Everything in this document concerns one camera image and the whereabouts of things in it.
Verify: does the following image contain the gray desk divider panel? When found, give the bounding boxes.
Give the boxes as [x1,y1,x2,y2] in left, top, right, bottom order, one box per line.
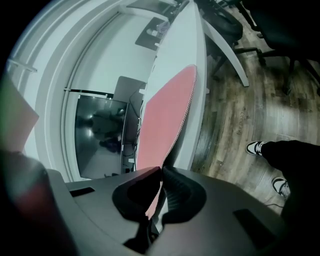
[113,76,148,102]

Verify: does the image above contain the black trousers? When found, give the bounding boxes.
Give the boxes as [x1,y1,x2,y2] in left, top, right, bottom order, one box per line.
[261,139,320,226]

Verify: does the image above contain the white desk leg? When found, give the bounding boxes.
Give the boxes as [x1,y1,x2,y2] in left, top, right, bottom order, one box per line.
[202,18,250,88]

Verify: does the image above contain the rectangular desk mat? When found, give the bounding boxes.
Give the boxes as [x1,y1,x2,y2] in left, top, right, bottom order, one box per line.
[136,63,198,221]

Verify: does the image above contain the black and white sneaker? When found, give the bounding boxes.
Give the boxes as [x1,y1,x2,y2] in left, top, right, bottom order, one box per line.
[245,140,269,157]
[271,177,291,200]

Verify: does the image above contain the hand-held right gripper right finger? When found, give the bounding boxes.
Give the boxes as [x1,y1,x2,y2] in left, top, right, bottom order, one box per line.
[161,165,208,224]

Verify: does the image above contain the black office chair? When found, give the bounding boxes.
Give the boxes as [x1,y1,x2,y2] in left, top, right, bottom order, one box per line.
[234,0,320,96]
[199,0,245,41]

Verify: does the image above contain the large black curved monitor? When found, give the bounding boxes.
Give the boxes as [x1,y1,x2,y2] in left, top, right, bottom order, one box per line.
[74,94,141,180]

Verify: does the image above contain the long black cable with plug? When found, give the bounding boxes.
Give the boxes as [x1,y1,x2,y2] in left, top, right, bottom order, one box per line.
[128,83,148,121]

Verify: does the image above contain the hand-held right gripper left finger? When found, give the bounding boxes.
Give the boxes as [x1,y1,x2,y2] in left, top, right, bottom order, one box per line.
[111,166,162,222]

